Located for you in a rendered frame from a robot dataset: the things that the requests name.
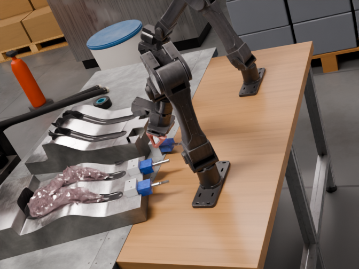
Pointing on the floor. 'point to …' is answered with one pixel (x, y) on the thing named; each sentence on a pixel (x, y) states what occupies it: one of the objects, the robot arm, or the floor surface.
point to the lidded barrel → (117, 45)
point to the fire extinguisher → (28, 82)
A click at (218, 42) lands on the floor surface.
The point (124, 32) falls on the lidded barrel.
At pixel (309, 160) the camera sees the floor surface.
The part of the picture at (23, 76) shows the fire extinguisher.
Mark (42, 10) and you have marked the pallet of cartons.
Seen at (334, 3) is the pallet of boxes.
